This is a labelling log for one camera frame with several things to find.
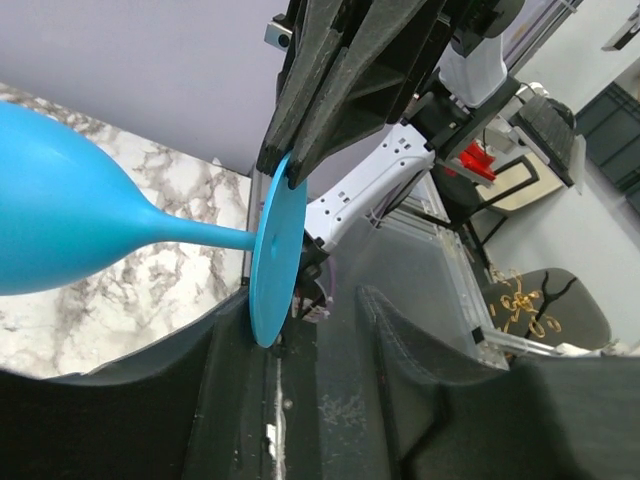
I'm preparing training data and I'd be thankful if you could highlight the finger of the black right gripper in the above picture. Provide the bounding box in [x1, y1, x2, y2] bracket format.
[287, 1, 450, 188]
[256, 1, 380, 175]

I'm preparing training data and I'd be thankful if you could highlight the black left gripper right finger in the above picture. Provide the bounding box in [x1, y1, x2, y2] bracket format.
[355, 286, 639, 479]

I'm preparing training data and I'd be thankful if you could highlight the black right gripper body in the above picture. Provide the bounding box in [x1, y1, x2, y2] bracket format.
[274, 1, 500, 125]

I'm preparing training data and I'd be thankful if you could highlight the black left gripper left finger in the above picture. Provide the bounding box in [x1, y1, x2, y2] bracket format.
[1, 289, 266, 479]

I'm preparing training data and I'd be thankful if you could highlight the blue plastic wine glass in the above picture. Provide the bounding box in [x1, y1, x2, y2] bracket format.
[1, 102, 307, 348]

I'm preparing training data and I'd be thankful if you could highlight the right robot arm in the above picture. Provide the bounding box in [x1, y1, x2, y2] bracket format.
[249, 1, 522, 322]

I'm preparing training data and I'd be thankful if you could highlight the black keyboard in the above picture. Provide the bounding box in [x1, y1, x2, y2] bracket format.
[513, 95, 575, 170]

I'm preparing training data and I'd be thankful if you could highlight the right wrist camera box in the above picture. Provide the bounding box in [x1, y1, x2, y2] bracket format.
[264, 20, 292, 51]

